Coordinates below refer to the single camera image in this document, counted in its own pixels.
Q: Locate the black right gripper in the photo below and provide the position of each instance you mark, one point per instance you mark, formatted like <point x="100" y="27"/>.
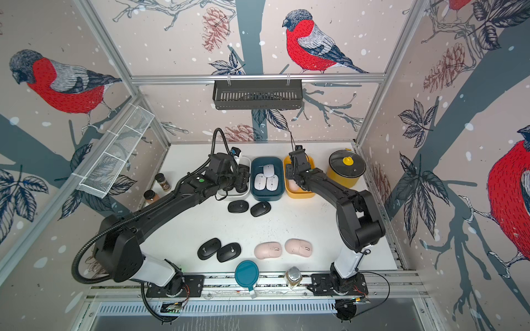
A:
<point x="290" y="171"/>

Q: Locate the spice jar brown contents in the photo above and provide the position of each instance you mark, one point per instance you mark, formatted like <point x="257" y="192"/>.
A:
<point x="151" y="196"/>

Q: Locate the yellow pot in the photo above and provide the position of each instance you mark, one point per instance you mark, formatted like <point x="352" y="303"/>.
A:
<point x="346" y="182"/>

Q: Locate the white mouse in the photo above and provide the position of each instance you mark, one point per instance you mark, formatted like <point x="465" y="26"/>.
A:
<point x="260" y="182"/>
<point x="268" y="170"/>
<point x="272" y="183"/>

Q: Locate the black hanging wire basket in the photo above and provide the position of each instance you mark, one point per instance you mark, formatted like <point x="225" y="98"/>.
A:
<point x="280" y="94"/>

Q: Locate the white storage box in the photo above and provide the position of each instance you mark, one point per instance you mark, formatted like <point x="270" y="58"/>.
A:
<point x="232" y="195"/>

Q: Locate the teal round lid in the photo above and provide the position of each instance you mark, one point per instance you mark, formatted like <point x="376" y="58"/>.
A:
<point x="247" y="275"/>

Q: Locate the glass jar silver lid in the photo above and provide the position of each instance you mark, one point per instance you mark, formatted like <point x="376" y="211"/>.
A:
<point x="293" y="277"/>

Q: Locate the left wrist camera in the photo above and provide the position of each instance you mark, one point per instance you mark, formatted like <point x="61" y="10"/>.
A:
<point x="235" y="152"/>

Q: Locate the yellow storage box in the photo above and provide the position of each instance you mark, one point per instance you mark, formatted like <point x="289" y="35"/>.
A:
<point x="301" y="195"/>

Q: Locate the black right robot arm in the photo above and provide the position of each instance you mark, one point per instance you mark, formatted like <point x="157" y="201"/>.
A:
<point x="358" y="217"/>

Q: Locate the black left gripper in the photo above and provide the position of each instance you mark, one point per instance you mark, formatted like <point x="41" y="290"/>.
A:
<point x="237" y="176"/>

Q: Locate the teal storage box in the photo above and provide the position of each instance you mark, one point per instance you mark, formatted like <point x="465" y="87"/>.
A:
<point x="257" y="167"/>

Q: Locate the spice jar dark lid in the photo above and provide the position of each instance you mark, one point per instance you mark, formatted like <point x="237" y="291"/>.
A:
<point x="162" y="181"/>

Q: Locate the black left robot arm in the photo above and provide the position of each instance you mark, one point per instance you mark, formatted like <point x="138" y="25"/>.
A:
<point x="117" y="244"/>

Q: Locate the black mouse small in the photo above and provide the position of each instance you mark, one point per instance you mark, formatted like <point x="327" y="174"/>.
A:
<point x="241" y="184"/>

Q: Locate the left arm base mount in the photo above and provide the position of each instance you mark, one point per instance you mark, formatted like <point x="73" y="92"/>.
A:
<point x="180" y="286"/>

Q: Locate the white wire mesh shelf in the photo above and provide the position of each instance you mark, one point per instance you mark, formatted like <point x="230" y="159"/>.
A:
<point x="110" y="162"/>

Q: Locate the glass lid yellow knob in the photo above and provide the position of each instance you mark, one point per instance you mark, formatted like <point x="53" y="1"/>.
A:
<point x="347" y="164"/>

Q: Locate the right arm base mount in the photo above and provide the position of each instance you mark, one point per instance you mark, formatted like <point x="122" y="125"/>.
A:
<point x="331" y="284"/>

